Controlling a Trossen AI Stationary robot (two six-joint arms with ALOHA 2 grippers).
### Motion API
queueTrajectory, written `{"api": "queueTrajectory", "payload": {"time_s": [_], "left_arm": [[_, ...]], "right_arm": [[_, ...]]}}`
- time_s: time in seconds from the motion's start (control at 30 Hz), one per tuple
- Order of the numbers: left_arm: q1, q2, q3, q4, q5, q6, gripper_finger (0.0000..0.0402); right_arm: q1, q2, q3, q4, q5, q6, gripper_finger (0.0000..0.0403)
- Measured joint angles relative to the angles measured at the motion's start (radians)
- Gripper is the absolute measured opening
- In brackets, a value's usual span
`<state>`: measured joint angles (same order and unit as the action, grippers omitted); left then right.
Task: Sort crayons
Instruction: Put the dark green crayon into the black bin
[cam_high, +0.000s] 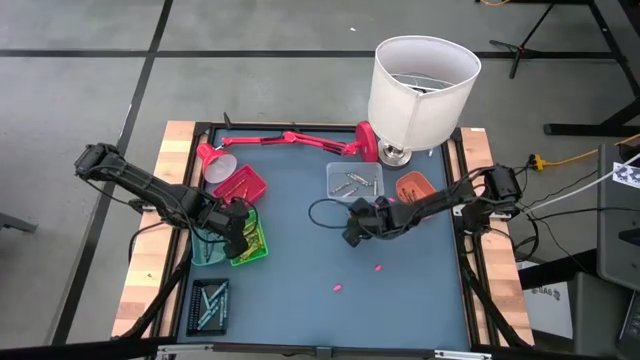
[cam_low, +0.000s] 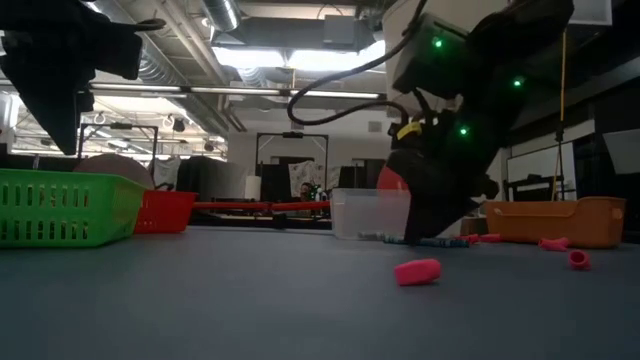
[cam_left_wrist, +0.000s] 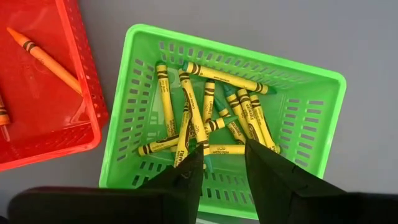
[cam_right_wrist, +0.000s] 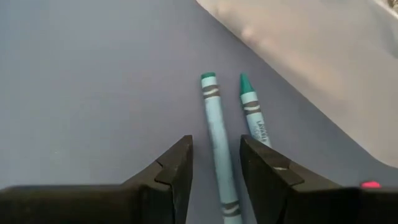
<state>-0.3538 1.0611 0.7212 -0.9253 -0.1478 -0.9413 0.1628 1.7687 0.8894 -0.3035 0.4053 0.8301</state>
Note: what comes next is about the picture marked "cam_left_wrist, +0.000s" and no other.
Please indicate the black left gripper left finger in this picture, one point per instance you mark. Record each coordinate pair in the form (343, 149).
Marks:
(124, 207)

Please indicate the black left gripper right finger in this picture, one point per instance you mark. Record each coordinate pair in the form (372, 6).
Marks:
(295, 202)

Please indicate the orange crayon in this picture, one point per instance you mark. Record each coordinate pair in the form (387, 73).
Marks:
(3, 115)
(46, 59)

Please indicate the green plastic basket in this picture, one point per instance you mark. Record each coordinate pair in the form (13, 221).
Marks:
(311, 84)

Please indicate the red plastic basket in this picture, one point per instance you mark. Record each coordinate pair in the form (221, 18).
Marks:
(46, 109)

